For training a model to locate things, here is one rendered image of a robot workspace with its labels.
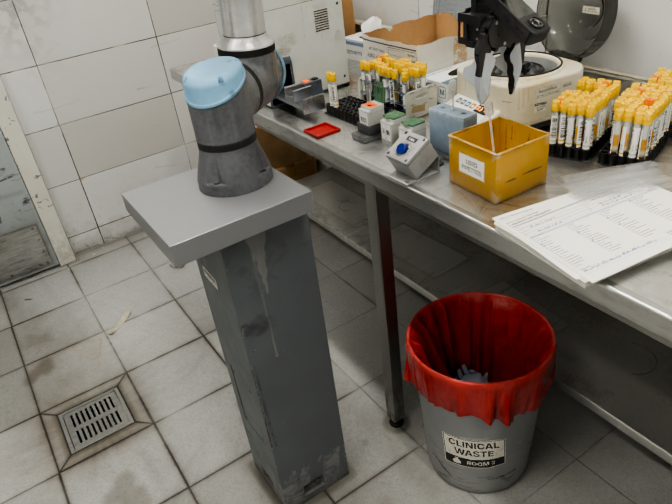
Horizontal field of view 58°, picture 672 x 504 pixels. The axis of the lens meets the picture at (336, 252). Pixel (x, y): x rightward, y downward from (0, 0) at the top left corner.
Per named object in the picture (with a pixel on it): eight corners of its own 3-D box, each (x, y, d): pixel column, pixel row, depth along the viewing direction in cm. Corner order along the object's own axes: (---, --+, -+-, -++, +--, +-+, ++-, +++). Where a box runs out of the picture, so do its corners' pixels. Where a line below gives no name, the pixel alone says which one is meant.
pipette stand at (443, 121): (425, 153, 132) (423, 110, 127) (448, 143, 135) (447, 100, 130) (458, 166, 125) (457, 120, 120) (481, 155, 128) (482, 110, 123)
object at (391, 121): (381, 143, 140) (379, 115, 136) (397, 136, 142) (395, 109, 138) (392, 147, 137) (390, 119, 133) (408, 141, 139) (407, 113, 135)
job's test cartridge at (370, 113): (360, 130, 144) (357, 105, 141) (376, 125, 146) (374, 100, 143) (369, 135, 141) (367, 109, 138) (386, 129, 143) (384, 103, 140)
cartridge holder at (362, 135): (351, 138, 145) (350, 124, 143) (381, 127, 148) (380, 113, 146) (364, 144, 141) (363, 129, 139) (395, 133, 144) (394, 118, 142)
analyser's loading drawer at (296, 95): (267, 98, 171) (264, 80, 168) (287, 92, 174) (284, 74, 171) (304, 115, 156) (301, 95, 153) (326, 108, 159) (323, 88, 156)
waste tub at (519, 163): (447, 181, 120) (447, 134, 115) (498, 161, 125) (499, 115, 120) (495, 205, 110) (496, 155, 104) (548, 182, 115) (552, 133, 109)
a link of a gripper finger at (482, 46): (487, 76, 106) (498, 24, 103) (494, 78, 105) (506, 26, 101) (467, 75, 104) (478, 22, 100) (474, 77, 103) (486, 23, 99)
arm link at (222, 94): (183, 145, 114) (164, 74, 107) (217, 120, 125) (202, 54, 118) (239, 147, 110) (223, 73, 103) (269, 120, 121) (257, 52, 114)
